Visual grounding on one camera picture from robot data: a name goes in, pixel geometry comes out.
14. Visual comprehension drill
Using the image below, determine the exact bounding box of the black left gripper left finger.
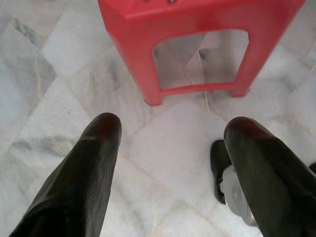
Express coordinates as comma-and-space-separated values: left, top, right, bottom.
9, 112, 123, 237

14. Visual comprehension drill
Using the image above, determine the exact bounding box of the red plastic stool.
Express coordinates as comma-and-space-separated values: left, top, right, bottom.
97, 0, 305, 107

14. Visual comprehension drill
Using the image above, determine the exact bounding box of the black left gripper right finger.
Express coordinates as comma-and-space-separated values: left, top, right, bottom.
223, 117, 316, 237

